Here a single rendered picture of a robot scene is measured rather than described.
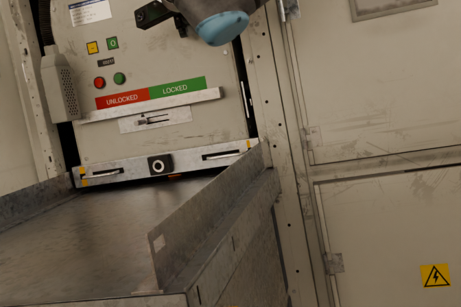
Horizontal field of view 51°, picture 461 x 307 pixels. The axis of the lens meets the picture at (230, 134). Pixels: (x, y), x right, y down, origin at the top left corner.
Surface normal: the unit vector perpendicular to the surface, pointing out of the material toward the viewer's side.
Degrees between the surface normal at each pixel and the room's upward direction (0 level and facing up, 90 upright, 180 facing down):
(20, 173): 90
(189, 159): 90
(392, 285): 90
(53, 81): 90
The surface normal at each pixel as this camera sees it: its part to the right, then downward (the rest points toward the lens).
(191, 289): 0.95, -0.16
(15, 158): 0.76, -0.09
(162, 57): -0.23, 0.13
